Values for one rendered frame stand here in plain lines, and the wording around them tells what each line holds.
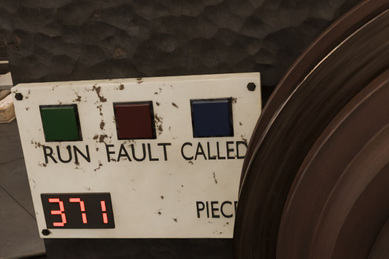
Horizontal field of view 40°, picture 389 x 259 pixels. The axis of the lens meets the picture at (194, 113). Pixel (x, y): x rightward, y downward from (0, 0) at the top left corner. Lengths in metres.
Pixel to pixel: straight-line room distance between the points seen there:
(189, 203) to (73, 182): 0.13
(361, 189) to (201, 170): 0.22
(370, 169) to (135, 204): 0.30
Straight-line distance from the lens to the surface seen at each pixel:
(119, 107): 0.55
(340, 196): 0.40
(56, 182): 0.62
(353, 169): 0.39
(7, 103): 4.89
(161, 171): 0.57
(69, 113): 0.57
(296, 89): 0.39
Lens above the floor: 1.38
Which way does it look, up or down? 18 degrees down
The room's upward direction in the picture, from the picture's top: 5 degrees counter-clockwise
